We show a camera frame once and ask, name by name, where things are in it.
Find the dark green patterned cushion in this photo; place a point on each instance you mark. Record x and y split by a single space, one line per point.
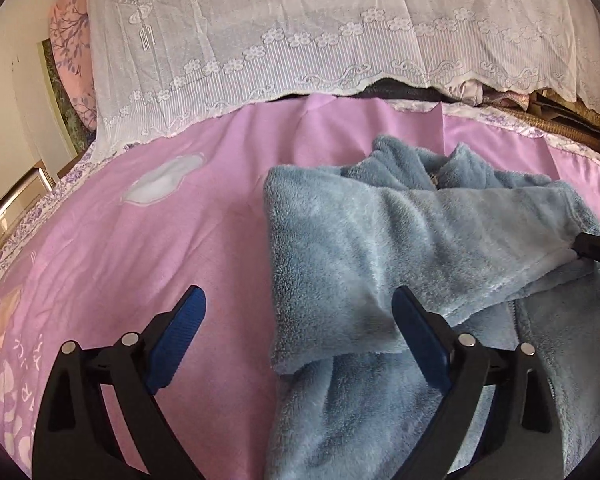
79 136

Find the pink printed bed sheet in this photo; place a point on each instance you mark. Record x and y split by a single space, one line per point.
119 242

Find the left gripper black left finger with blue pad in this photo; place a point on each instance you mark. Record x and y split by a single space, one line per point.
99 417

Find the woven straw mat stack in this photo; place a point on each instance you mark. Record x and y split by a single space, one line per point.
546 110

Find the white lace cover cloth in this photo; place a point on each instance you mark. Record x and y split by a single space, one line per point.
161 65

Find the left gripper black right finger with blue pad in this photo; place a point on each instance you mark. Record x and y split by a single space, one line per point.
497 418

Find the pink floral pillow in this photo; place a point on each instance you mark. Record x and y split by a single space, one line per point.
70 40

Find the blue fleece baby jacket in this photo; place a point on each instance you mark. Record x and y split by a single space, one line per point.
489 250

